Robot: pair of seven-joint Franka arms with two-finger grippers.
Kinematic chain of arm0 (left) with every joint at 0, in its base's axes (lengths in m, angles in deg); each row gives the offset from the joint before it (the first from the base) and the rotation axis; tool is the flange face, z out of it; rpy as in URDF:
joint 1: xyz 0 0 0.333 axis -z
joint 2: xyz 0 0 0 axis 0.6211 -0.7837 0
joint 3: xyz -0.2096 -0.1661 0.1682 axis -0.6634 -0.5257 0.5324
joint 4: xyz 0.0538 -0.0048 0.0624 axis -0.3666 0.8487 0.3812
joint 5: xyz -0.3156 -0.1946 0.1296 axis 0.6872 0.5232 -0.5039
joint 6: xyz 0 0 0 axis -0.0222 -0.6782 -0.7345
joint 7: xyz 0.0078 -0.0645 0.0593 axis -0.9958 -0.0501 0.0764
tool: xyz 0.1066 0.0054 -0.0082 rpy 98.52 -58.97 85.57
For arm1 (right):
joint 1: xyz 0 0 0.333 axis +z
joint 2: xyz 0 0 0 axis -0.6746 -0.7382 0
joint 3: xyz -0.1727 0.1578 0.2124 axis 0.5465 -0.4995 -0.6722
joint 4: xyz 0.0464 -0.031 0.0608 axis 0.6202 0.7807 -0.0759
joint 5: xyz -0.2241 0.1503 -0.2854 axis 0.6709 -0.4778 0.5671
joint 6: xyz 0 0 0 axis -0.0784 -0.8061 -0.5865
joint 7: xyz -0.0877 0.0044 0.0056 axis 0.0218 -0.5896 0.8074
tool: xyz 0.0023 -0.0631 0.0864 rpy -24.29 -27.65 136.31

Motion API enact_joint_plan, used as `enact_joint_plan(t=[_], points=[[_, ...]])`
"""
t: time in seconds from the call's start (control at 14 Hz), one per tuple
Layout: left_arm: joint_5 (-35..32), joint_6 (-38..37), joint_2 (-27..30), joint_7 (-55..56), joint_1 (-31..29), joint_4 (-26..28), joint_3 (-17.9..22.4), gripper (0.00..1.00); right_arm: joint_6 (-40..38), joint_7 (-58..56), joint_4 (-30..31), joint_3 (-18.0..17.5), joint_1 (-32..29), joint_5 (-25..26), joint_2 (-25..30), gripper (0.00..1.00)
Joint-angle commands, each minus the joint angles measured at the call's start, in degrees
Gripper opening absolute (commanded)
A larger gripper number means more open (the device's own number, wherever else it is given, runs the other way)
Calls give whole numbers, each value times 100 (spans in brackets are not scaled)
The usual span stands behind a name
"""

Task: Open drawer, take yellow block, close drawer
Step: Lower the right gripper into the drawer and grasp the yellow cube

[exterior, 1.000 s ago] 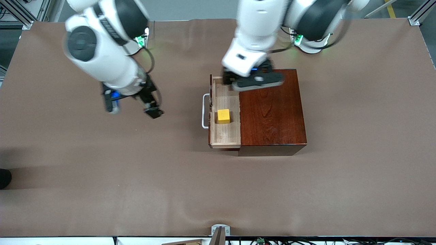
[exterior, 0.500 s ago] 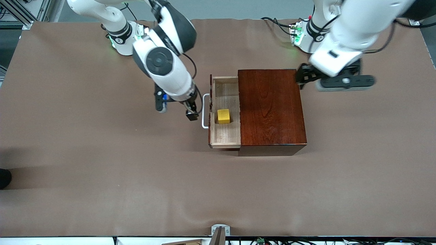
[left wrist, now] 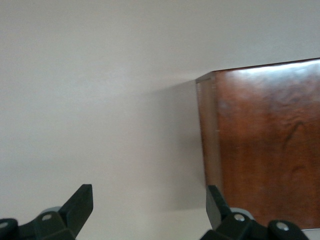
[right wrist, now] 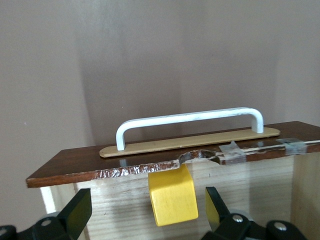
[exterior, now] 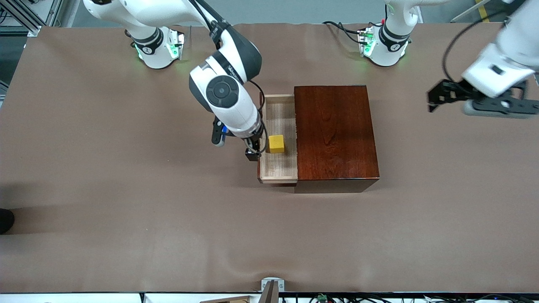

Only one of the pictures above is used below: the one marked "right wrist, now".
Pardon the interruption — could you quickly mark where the light wood drawer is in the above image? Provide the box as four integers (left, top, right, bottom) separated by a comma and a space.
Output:
25, 106, 320, 240

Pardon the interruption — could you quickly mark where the clear tape piece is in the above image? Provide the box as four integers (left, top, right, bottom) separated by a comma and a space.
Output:
276, 137, 308, 156
218, 140, 247, 166

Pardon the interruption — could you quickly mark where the white drawer handle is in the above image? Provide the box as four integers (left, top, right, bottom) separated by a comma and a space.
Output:
115, 106, 265, 152

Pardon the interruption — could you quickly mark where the yellow wooden block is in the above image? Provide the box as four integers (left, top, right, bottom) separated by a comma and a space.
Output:
147, 163, 200, 228

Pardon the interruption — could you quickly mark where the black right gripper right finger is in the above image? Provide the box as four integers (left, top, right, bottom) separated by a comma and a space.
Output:
201, 186, 308, 240

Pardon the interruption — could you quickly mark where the tan handle backing plate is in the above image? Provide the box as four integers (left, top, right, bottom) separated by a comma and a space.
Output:
99, 127, 280, 159

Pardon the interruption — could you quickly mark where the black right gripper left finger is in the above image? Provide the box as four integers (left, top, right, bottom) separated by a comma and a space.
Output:
0, 187, 93, 240

